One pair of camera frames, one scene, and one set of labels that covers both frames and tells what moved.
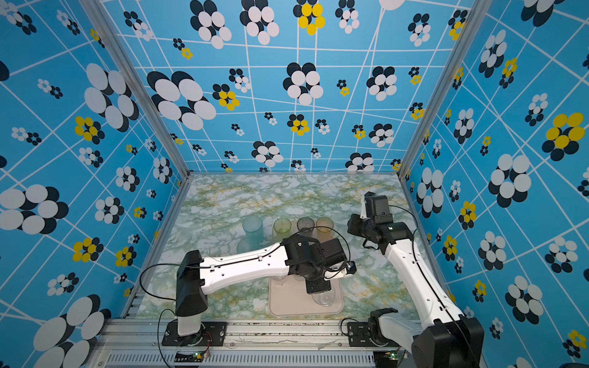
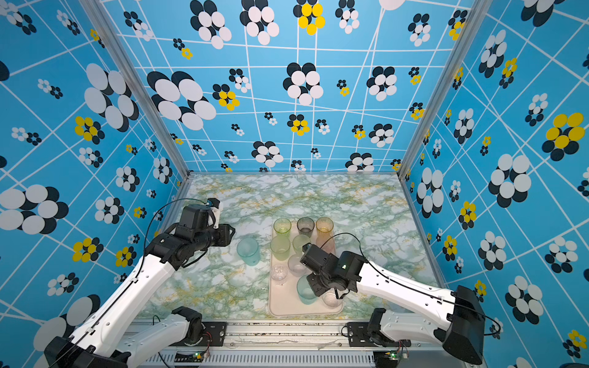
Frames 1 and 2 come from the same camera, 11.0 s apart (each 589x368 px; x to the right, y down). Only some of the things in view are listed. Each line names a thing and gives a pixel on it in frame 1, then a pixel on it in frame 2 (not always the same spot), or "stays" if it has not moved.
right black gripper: x=353 y=225 -> x=318 y=290
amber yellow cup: x=325 y=234 stays
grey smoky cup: x=305 y=222 stays
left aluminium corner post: x=120 y=52 stays
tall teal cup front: x=245 y=245 stays
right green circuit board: x=389 y=355 stays
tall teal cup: x=254 y=228 -> x=306 y=293
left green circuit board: x=197 y=356 stays
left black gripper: x=319 y=287 -> x=225 y=230
